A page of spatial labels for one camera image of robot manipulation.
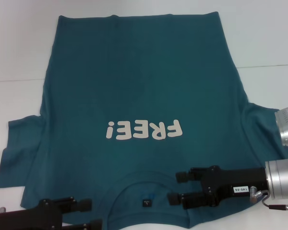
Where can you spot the teal T-shirt with FREE! print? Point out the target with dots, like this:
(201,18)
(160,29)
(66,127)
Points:
(144,83)

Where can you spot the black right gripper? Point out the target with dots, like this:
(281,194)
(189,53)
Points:
(230,182)

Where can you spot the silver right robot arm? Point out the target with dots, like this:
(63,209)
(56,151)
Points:
(279,178)

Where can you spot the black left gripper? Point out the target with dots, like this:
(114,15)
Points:
(26,218)

